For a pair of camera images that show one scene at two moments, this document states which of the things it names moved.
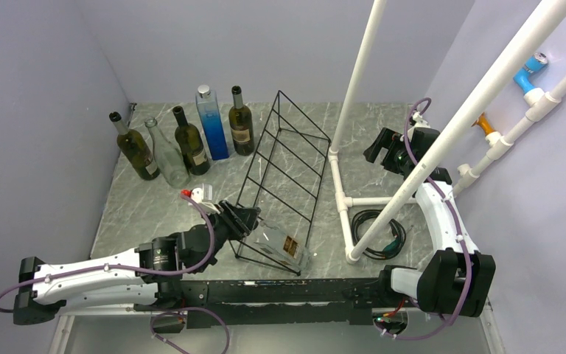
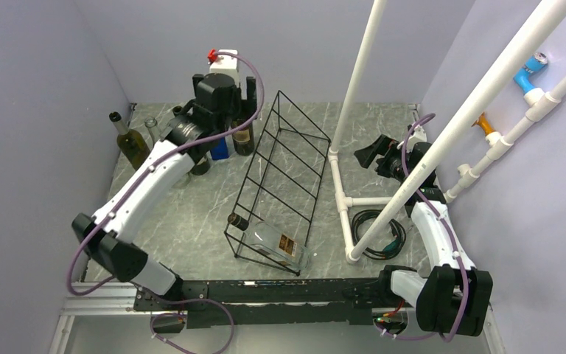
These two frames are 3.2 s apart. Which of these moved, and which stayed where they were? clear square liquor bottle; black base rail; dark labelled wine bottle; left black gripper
Moved: left black gripper
Stayed: clear square liquor bottle; dark labelled wine bottle; black base rail
